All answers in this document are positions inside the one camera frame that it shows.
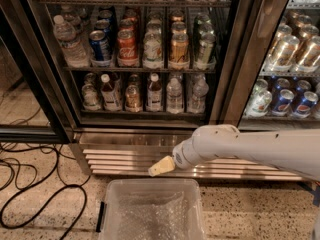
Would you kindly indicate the open glass fridge door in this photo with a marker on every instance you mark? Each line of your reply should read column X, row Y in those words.
column 30, row 110

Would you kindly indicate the clear water bottle right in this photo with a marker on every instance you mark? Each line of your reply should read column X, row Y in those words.
column 197, row 99

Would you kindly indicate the bubble wrap sheet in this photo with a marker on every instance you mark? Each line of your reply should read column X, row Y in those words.
column 152, row 217

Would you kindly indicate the green silver soda can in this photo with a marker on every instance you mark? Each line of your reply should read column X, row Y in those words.
column 205, row 51

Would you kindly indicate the amber glass jar drink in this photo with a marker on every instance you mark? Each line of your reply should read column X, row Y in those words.
column 133, row 101

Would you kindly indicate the orange gold soda can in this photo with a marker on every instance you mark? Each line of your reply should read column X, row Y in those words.
column 179, row 52

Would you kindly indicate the white green soda can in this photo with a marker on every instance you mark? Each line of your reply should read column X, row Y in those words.
column 152, row 51

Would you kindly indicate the white green can right fridge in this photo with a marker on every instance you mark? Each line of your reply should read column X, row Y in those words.
column 259, row 100

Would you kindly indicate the clear water bottle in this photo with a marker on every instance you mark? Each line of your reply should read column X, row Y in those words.
column 174, row 100
column 197, row 99

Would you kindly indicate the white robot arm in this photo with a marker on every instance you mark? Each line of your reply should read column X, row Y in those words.
column 296, row 151

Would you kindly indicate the clear plastic storage bin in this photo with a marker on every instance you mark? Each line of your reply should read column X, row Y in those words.
column 109, row 220

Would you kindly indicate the dark tea bottle white cap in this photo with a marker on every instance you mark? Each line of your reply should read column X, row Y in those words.
column 154, row 93

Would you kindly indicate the blue pepsi can right fridge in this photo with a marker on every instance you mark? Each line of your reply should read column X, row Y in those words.
column 281, row 102

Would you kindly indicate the gold can right fridge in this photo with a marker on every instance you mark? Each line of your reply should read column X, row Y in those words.
column 282, row 56

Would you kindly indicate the blue pepsi can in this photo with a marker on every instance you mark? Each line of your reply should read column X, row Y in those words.
column 101, row 50

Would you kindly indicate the glass jar drink left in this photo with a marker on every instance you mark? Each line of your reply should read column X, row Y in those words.
column 91, row 99

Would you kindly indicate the stainless steel fridge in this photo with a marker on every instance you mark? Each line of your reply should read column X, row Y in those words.
column 246, row 31

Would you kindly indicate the brown tea bottle white cap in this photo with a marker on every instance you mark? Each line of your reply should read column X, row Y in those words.
column 110, row 94

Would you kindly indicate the large water bottle middle shelf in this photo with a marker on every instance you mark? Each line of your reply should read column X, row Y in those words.
column 71, row 44

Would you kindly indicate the red coca cola can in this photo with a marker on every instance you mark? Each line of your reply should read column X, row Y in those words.
column 127, row 49

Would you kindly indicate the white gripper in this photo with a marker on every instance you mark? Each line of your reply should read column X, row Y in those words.
column 180, row 158

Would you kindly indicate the clear water bottle front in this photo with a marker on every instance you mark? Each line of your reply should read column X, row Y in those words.
column 174, row 100

